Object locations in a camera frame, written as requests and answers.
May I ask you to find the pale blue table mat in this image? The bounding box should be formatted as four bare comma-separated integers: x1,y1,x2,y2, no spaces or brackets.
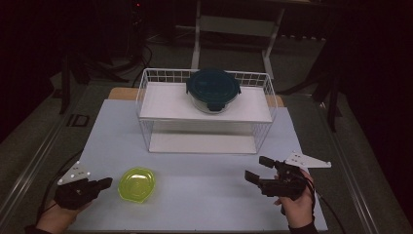
50,98,329,232

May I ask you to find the person's right hand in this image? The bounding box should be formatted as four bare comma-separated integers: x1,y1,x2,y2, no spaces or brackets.
273,170,317,230

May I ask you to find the dark teal lidded food container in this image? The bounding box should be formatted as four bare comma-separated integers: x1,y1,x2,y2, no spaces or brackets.
185,67,243,115

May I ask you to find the grey metal floor rail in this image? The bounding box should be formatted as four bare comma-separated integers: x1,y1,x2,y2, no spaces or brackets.
313,97,383,234
0,94,86,225

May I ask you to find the black floor socket plate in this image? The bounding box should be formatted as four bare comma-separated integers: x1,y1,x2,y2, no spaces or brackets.
66,113,91,129

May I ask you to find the black metal stand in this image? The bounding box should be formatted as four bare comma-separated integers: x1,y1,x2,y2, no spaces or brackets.
310,42,344,134

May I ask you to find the dark equipment stand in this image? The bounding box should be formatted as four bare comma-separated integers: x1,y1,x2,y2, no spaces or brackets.
128,0,145,62

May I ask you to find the black cable bundle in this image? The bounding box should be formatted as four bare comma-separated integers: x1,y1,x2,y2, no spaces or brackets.
110,42,154,89

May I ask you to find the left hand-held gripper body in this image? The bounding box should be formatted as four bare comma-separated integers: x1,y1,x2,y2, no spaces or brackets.
54,161,101,211

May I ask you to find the yellow-green plastic bowl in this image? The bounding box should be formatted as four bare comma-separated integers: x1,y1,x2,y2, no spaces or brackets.
117,167,157,205

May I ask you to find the person's left hand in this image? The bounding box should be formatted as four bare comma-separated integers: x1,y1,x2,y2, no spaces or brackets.
34,199,93,234

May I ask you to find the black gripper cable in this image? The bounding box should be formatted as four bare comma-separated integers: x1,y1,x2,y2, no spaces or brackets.
303,174,347,234

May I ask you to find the white wire shelf rack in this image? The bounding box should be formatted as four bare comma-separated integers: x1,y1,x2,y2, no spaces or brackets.
135,67,279,155

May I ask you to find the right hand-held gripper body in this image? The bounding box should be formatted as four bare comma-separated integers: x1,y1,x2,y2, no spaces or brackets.
259,150,332,201

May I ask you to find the white metal desk frame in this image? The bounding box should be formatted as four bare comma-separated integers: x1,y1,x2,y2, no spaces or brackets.
190,0,286,81

